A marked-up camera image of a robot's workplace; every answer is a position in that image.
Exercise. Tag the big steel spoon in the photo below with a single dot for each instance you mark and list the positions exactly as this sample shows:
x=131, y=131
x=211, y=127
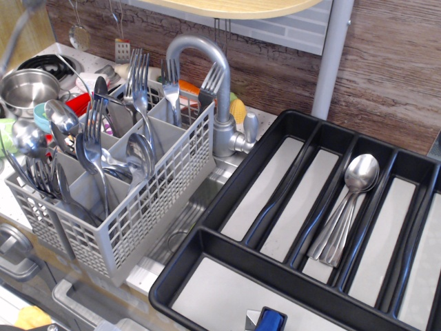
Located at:
x=30, y=7

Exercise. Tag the steel spoon centre compartment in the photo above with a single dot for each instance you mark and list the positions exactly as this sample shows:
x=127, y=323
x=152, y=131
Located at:
x=140, y=159

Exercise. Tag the grey plastic cutlery basket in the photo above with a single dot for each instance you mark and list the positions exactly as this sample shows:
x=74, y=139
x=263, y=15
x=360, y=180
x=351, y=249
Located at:
x=141, y=215

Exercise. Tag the black cutlery tray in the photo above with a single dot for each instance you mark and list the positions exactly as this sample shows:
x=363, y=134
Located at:
x=248, y=250

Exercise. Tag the stacked steel spoons in tray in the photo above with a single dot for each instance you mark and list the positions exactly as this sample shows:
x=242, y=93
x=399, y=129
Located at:
x=360, y=176

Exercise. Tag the steel spoon top left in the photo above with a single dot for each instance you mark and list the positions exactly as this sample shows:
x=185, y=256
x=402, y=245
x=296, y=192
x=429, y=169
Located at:
x=62, y=116

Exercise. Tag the steel spoon far left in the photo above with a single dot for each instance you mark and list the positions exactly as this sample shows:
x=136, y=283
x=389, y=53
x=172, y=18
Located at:
x=29, y=139

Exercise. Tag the silver sink faucet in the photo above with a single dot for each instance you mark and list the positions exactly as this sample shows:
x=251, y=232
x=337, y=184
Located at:
x=227, y=140

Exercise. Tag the yellow toy corn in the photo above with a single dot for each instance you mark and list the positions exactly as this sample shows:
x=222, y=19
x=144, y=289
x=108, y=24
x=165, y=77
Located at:
x=238, y=110

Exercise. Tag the orange toy carrot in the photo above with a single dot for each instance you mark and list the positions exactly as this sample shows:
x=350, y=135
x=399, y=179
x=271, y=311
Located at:
x=188, y=87

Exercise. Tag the steel fork back middle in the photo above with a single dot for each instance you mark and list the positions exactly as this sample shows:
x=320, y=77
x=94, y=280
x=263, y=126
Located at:
x=171, y=89

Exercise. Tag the steel fork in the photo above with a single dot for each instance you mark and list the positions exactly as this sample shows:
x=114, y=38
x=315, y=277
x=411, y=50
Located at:
x=92, y=146
x=137, y=84
x=171, y=89

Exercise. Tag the steel fork back left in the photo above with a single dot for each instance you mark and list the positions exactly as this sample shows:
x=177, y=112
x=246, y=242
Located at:
x=137, y=84

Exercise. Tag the steel fork front centre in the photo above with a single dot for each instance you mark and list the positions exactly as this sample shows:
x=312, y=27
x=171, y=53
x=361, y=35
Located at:
x=92, y=146

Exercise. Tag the small hanging grater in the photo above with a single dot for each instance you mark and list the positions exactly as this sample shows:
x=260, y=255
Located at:
x=122, y=51

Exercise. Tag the red toy item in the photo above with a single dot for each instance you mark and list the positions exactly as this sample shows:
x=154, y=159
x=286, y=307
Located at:
x=79, y=104

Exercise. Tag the wooden shelf board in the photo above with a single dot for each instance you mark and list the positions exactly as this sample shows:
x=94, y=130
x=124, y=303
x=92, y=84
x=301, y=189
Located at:
x=238, y=9

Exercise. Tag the blue object bottom edge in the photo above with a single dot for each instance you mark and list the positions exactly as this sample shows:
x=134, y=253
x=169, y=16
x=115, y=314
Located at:
x=265, y=319

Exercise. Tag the steel forks front left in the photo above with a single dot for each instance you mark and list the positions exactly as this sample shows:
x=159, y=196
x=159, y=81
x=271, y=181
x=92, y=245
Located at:
x=36, y=174

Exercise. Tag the black stove burner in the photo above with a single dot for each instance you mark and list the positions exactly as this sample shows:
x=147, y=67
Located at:
x=61, y=70

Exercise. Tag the teal toy bowl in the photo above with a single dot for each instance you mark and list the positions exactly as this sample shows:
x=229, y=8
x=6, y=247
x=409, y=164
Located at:
x=41, y=119

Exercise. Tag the hanging round strainer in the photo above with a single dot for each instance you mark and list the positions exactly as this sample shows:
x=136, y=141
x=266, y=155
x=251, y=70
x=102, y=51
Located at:
x=79, y=37

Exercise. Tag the steel cooking pot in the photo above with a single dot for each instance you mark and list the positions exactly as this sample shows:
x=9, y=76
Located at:
x=22, y=90

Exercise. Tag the green toy cabbage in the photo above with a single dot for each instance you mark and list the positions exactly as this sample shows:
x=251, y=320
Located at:
x=6, y=134

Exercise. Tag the yellow object bottom left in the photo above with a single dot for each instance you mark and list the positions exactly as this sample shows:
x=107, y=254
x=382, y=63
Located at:
x=32, y=317

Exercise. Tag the black handled fork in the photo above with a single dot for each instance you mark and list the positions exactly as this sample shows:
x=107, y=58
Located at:
x=210, y=86

